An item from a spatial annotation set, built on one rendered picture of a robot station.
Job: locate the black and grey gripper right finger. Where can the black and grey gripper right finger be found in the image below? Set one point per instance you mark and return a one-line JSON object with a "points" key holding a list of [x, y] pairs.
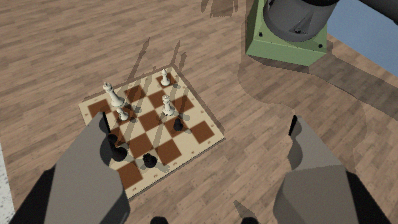
{"points": [[319, 189]]}

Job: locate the brown and cream chessboard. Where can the brown and cream chessboard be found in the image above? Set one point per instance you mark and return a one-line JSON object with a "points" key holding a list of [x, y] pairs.
{"points": [[148, 130]]}

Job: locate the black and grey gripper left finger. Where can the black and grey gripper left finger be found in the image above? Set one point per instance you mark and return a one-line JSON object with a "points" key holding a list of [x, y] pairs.
{"points": [[80, 188]]}

